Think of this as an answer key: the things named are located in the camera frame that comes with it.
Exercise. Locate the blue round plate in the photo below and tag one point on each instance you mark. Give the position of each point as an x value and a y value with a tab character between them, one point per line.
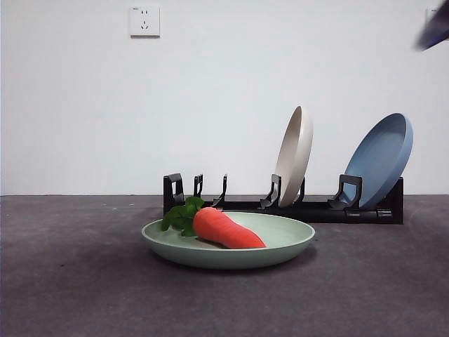
380	161

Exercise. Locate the black plate rack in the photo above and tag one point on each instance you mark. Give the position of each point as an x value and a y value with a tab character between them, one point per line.
333	212

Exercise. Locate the beige round plate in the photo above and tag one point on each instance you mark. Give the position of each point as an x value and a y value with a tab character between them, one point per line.
295	158

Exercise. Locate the white wall socket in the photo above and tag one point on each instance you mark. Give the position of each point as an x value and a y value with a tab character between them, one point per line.
144	21
430	24

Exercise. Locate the orange carrot with green leaves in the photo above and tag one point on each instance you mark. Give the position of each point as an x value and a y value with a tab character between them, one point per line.
224	228

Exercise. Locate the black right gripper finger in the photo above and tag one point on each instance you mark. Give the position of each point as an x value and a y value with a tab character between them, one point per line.
436	31

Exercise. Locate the green round plate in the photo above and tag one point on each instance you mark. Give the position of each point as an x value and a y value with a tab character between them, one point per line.
228	256

